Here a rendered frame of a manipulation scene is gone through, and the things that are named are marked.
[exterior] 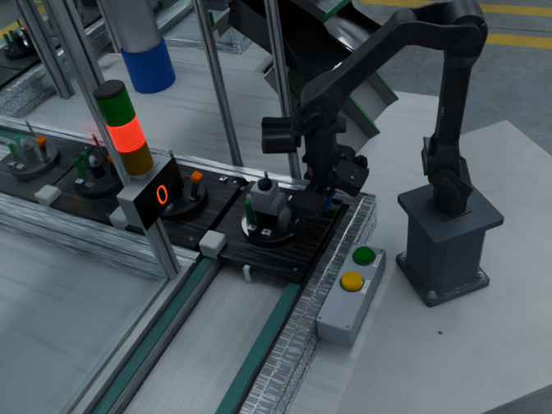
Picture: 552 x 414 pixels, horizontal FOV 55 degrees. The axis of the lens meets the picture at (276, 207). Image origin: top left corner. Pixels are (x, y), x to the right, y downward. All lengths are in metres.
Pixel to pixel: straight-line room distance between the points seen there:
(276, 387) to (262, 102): 1.06
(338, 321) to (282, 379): 0.15
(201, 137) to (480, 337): 1.00
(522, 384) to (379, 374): 0.25
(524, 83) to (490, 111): 0.35
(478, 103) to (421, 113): 1.64
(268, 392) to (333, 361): 0.18
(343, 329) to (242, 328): 0.21
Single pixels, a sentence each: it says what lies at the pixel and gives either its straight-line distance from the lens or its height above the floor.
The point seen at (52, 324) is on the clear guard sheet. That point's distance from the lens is 0.94.
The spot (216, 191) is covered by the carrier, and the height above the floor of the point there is 0.97.
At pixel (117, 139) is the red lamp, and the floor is 1.34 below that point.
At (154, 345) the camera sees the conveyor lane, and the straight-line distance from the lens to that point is 1.08.
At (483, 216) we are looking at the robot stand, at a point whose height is 1.06.
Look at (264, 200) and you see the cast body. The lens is 1.10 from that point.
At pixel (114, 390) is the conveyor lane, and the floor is 0.95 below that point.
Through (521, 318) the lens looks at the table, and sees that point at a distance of 1.18.
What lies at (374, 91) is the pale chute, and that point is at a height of 1.03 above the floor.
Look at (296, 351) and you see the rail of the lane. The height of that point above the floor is 0.96.
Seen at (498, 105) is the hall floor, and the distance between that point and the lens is 3.29.
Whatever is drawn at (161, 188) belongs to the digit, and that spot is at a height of 1.21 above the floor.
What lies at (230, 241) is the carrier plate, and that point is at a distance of 1.17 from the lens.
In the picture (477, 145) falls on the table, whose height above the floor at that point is 0.86.
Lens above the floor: 1.80
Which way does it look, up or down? 43 degrees down
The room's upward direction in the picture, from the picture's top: 11 degrees counter-clockwise
